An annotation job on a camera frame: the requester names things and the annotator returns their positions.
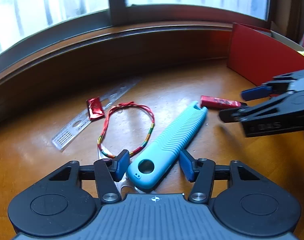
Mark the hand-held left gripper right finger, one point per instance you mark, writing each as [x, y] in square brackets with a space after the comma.
[188, 166]

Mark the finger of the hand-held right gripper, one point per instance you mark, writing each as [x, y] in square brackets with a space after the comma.
[242, 115]
[254, 93]

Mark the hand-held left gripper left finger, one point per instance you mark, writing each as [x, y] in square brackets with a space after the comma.
[122, 165]

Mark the clear triangle ruler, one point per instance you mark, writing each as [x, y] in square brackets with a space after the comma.
[123, 186]

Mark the red tube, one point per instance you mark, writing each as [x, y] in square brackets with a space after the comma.
[217, 101]

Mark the light blue ribbed silicone case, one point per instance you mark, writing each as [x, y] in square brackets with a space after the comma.
[172, 140]

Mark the red cardboard box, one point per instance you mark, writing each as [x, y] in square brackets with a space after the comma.
[254, 55]

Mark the clear straight ruler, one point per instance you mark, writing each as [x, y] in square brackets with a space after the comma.
[67, 136]

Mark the wooden desktop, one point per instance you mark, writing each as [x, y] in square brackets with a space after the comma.
[217, 145]

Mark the red foil wrapper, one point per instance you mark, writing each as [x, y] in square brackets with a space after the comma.
[95, 108]

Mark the grey framed window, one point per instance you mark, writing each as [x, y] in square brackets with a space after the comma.
[117, 5]

